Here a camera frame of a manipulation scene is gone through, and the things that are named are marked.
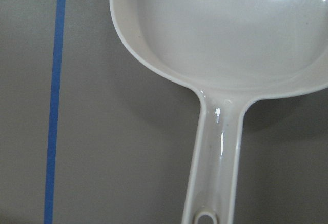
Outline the beige plastic dustpan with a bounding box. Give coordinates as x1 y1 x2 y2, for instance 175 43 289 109
110 0 327 223

